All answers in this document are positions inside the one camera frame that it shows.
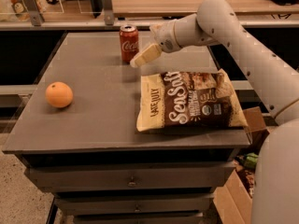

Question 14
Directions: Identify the brown chips bag in box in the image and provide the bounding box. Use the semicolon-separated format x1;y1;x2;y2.
236;167;255;198

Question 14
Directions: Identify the cardboard box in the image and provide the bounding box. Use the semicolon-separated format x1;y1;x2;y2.
214;107;269;224

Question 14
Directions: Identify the sea salt chips bag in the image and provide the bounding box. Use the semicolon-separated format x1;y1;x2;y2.
136;70;248;132

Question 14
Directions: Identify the orange juice carton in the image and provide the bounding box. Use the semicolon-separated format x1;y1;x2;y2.
1;0;29;21

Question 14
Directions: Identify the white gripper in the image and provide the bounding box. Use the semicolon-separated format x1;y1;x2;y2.
130;20;181;68

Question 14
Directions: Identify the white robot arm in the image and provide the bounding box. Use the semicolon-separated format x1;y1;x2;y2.
130;0;299;224

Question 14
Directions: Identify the metal rail with brackets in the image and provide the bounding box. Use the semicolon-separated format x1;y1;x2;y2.
0;0;299;32

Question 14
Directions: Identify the green snack bag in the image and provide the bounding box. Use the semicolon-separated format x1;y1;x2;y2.
239;153;258;169

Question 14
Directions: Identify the wooden desk top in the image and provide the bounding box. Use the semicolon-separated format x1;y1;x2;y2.
112;0;299;17

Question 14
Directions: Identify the red coke can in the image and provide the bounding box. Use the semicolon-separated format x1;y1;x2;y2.
120;24;139;63

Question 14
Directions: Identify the orange fruit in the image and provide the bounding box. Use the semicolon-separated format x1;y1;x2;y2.
45;82;73;108

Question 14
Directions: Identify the grey drawer cabinet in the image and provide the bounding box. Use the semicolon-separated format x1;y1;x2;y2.
4;32;249;224

